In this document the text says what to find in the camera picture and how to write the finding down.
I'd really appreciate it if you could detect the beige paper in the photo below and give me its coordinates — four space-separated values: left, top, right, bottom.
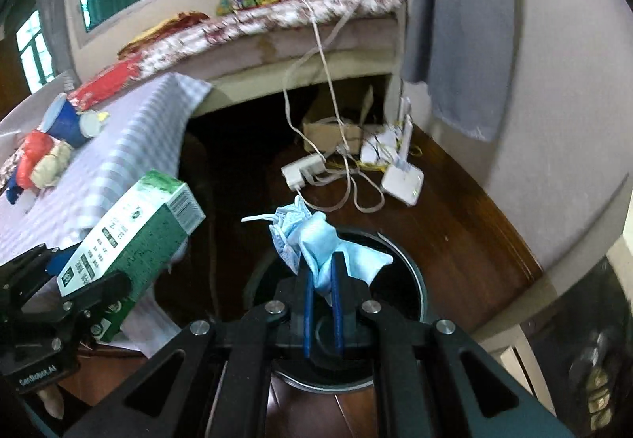
30 141 74 190

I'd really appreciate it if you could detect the green white carton box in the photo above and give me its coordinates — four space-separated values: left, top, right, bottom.
57 170 205 343

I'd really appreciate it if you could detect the red wrapper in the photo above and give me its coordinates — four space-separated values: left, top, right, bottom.
6 131 55 205

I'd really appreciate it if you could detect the blue paper cup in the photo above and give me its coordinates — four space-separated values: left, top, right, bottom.
41 93 105 149

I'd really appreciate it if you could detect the black round trash bin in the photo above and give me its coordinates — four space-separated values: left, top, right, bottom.
244 227 427 394

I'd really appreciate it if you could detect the white power strip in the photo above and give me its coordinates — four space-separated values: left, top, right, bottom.
281 153 326 190

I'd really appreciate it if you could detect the white router box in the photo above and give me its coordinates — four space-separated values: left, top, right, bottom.
381 164 424 207

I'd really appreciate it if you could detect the white antenna router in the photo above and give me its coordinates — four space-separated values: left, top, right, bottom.
359 96 413 170

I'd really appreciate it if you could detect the brown cardboard box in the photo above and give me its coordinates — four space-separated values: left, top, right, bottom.
303 85 374 155

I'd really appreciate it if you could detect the checkered bed sheet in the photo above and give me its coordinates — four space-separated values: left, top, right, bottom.
0 71 215 360

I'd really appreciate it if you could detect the grey hanging cloth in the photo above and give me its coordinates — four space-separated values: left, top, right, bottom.
401 0 515 142

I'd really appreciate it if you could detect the floral window seat cushion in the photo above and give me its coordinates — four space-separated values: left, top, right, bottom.
66 0 405 111

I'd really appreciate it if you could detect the red folded cloth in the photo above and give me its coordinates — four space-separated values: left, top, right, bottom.
117 11 209 60

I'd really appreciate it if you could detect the white hanging cable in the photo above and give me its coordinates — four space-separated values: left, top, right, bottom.
281 0 387 215

